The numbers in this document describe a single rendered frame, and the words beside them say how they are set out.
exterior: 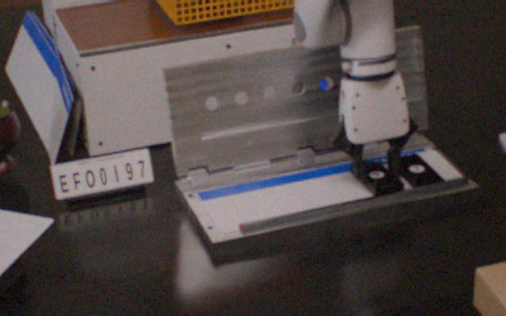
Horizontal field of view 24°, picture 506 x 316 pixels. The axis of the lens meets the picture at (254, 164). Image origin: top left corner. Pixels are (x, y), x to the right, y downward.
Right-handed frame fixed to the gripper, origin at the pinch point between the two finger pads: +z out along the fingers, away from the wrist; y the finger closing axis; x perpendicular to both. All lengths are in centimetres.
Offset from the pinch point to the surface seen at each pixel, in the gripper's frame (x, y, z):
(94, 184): 16.5, -42.1, -0.9
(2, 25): 98, -45, -16
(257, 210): -0.1, -20.3, 3.0
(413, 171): -0.1, 6.2, 1.7
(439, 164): 0.7, 11.2, 1.7
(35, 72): 55, -44, -13
